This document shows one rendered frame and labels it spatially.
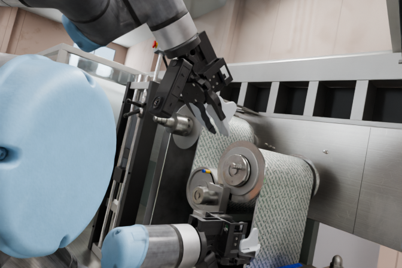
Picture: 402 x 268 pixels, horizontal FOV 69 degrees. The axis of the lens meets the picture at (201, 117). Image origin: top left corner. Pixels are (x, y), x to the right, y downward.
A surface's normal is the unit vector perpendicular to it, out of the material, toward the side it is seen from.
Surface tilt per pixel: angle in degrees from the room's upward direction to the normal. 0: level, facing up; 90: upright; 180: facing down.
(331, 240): 90
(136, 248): 59
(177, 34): 112
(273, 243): 90
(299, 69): 90
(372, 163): 90
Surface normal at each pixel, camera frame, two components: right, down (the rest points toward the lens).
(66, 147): 0.97, 0.11
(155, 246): 0.67, -0.39
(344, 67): -0.73, -0.21
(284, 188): 0.65, 0.08
